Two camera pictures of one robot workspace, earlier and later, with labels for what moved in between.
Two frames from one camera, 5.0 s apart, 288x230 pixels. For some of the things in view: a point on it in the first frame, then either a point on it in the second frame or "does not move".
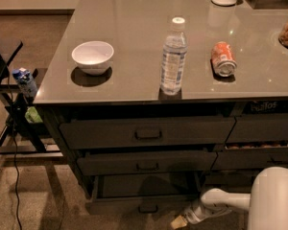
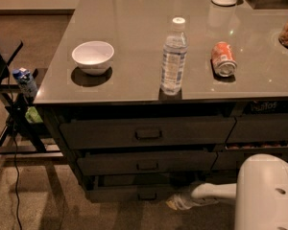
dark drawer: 85,132 does not move
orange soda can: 224,59 does not move
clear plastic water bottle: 174,57 does not move
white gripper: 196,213 -> 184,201
